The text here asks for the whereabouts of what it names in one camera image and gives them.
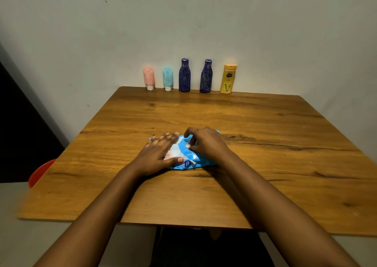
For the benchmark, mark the person's right hand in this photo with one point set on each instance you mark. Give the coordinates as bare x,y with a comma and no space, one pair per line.
210,144

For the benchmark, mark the red plastic chair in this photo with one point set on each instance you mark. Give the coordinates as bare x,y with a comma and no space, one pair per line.
39,172

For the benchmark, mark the person's left forearm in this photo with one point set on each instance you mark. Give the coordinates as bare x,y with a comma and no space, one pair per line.
94,216

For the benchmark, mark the teal squeeze tube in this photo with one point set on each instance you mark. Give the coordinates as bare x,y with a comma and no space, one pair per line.
168,78

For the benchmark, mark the person's left hand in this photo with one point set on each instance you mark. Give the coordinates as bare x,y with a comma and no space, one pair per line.
153,156

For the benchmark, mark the person's left thumb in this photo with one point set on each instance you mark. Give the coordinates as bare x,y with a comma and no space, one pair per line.
174,160

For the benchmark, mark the person's right thumb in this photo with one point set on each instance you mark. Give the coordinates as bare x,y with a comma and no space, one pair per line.
193,149

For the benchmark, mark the blue wet wipes pack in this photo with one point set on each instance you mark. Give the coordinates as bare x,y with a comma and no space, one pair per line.
182,153

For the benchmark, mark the yellow lotion bottle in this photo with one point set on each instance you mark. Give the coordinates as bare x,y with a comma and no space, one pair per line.
228,79

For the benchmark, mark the person's right forearm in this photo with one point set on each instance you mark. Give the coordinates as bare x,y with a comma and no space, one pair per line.
282,210

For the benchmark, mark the wooden table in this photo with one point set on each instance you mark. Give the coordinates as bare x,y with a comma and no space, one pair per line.
206,113

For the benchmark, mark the dark blue bottle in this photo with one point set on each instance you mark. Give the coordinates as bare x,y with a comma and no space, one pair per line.
206,76
184,75

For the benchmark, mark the pink squeeze tube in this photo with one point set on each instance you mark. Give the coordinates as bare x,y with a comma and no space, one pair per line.
149,77

